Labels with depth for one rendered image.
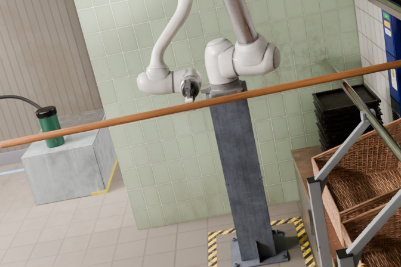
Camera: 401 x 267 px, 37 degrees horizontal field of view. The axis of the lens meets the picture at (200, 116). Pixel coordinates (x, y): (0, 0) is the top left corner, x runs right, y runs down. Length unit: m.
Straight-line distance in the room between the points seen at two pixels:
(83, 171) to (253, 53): 2.18
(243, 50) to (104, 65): 1.06
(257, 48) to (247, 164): 0.66
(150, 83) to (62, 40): 2.85
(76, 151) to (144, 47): 1.32
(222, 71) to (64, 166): 2.03
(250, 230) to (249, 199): 0.19
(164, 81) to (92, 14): 1.05
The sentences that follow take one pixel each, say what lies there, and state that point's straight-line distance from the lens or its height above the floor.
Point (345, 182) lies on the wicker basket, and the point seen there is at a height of 0.59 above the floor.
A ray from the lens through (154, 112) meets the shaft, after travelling 2.45.
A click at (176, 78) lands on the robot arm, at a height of 1.23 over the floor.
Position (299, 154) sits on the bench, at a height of 0.58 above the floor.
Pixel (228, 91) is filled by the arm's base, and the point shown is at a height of 1.02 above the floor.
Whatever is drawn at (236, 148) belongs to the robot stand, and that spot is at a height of 0.70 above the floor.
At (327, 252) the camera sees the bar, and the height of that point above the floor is 0.65.
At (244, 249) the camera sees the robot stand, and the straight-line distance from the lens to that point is 3.51.
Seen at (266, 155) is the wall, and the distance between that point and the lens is 3.91.
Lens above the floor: 1.96
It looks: 19 degrees down
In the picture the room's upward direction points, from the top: 12 degrees counter-clockwise
